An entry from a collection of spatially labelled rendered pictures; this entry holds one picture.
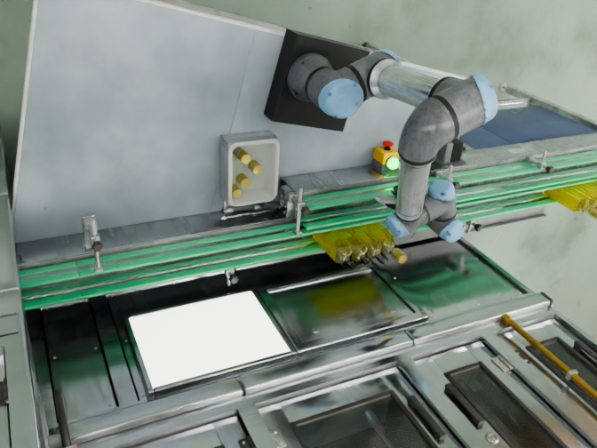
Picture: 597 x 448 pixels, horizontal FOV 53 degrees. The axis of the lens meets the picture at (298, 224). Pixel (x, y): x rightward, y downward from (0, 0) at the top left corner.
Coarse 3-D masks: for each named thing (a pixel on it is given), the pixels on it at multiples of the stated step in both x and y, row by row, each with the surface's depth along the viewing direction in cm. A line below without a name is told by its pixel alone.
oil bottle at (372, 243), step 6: (354, 228) 208; (360, 228) 208; (366, 228) 208; (360, 234) 205; (366, 234) 205; (366, 240) 202; (372, 240) 202; (378, 240) 202; (372, 246) 199; (378, 246) 200; (372, 252) 200; (372, 258) 201
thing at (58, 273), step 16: (528, 192) 239; (288, 224) 204; (352, 224) 207; (208, 240) 192; (224, 240) 193; (240, 240) 193; (256, 240) 194; (272, 240) 195; (112, 256) 180; (128, 256) 181; (144, 256) 182; (160, 256) 182; (176, 256) 183; (192, 256) 184; (32, 272) 171; (48, 272) 172; (64, 272) 172; (80, 272) 172
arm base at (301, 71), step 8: (304, 56) 182; (312, 56) 181; (320, 56) 183; (296, 64) 181; (304, 64) 182; (312, 64) 179; (320, 64) 179; (328, 64) 182; (296, 72) 181; (304, 72) 179; (312, 72) 177; (288, 80) 184; (296, 80) 181; (304, 80) 179; (296, 88) 183; (304, 88) 180; (296, 96) 186; (304, 96) 183
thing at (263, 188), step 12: (240, 144) 187; (252, 144) 189; (264, 144) 199; (276, 144) 193; (228, 156) 188; (252, 156) 200; (264, 156) 201; (276, 156) 195; (228, 168) 190; (240, 168) 200; (264, 168) 204; (276, 168) 197; (228, 180) 192; (252, 180) 204; (264, 180) 206; (276, 180) 200; (228, 192) 194; (252, 192) 204; (264, 192) 205; (276, 192) 202; (240, 204) 198
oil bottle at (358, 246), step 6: (342, 228) 207; (348, 228) 207; (342, 234) 204; (348, 234) 204; (354, 234) 205; (348, 240) 201; (354, 240) 201; (360, 240) 201; (354, 246) 198; (360, 246) 198; (366, 246) 199; (354, 252) 197; (360, 252) 197; (366, 252) 198; (354, 258) 198
